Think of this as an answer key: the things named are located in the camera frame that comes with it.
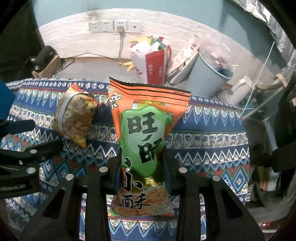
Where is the striped orange snack bag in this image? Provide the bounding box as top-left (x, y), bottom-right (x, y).
top-left (52, 84), bottom-right (99, 149)

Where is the orange green rice cracker bag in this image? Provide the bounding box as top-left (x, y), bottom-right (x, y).
top-left (108, 78), bottom-right (191, 216)

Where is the blue-rimmed cardboard box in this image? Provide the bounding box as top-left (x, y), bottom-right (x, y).
top-left (0, 81), bottom-right (16, 120)

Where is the blue patterned tablecloth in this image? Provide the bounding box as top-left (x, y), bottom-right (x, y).
top-left (1, 79), bottom-right (250, 232)

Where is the black curtain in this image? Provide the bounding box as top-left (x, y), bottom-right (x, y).
top-left (1, 0), bottom-right (44, 83)

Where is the white electric kettle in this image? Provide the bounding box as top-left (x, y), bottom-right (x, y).
top-left (216, 75), bottom-right (253, 106)

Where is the banana peel on floor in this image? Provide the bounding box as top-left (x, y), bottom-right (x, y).
top-left (119, 61), bottom-right (134, 72)

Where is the grey trash bin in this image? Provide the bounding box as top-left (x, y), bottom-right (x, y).
top-left (186, 51), bottom-right (234, 98)

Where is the white red paper bag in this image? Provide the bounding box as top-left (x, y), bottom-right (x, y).
top-left (129, 36), bottom-right (171, 85)

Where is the white cardboard packaging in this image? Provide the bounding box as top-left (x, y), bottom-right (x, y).
top-left (166, 38), bottom-right (199, 85)

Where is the silver foil curtain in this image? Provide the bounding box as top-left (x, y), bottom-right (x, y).
top-left (234, 0), bottom-right (295, 63)

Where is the white wall socket strip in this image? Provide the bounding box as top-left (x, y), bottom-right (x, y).
top-left (88, 19), bottom-right (142, 33)

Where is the grey plug and cable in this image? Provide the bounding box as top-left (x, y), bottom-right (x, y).
top-left (117, 26), bottom-right (127, 63)

